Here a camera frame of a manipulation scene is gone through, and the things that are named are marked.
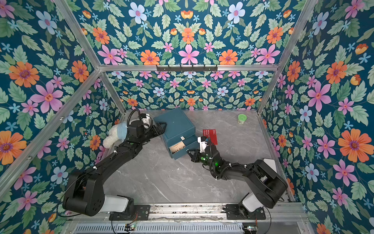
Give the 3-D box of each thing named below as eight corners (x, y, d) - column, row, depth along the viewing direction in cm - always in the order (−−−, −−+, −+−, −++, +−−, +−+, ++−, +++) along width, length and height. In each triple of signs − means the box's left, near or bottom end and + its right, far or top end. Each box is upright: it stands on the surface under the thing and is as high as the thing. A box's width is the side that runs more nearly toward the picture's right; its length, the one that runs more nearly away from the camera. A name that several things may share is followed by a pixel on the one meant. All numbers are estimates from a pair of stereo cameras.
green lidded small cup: (238, 124, 113) (239, 120, 110) (236, 117, 118) (237, 113, 115) (246, 124, 113) (247, 120, 110) (244, 117, 118) (245, 113, 115)
